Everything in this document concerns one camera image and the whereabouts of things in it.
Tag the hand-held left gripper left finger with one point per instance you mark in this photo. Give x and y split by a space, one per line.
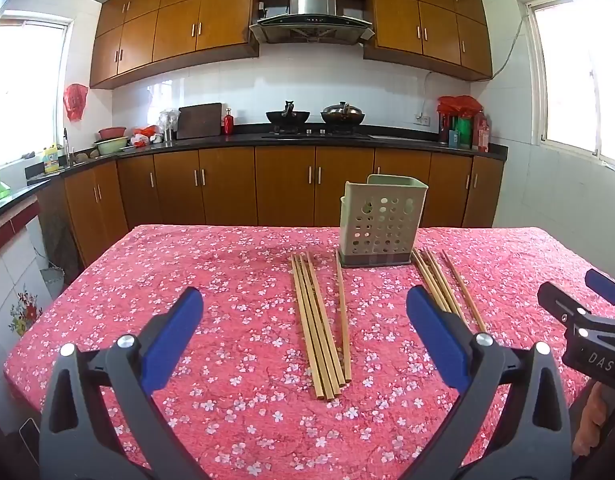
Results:
173 330

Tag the green funnel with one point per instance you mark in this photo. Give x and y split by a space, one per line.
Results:
0 190

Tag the black gas stove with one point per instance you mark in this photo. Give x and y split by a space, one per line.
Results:
315 134

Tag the green basin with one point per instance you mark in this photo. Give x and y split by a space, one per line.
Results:
110 146

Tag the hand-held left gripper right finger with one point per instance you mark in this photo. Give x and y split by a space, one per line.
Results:
437 327

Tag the red floral tablecloth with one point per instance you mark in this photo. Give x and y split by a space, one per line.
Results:
237 310

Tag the wooden wall cabinet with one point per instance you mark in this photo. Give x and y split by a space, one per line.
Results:
177 30
427 25

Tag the wall power socket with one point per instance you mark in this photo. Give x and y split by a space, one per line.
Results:
423 120

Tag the small red bottle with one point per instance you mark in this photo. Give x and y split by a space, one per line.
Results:
229 124

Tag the steel range hood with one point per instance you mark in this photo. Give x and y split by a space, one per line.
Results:
312 5

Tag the red and white plastic bag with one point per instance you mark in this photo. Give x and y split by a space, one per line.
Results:
143 136

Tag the wok with metal lid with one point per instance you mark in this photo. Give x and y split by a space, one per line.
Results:
343 114

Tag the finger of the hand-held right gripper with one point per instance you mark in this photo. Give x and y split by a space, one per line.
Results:
560 300
607 285

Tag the dark wooden cutting board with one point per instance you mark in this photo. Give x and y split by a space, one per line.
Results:
198 121

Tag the tall red bottles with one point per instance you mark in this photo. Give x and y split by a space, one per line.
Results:
482 135

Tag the utensil jar with plastic cover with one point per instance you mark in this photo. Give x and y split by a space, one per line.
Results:
169 125

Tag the hanging red plastic bag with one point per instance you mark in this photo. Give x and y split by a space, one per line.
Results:
75 102

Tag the metal faucet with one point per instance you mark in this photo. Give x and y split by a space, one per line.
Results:
66 147

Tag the window with white frame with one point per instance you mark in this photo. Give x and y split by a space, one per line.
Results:
27 90
577 70

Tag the green box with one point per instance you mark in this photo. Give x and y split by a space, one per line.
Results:
465 132

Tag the yellow detergent bottle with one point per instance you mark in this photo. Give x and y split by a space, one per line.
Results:
51 161

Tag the person's right hand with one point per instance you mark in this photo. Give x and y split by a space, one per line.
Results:
593 420

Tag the small blue box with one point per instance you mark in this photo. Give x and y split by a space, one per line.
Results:
454 138

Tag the black wok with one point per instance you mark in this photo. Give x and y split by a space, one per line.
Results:
287 117

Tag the red basin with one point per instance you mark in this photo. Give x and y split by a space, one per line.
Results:
112 132

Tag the green perforated chopstick holder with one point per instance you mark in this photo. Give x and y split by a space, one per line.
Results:
382 220

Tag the wooden base cabinets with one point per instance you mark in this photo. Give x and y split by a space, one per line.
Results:
227 185

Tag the black kitchen countertop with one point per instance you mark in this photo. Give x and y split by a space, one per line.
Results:
212 141

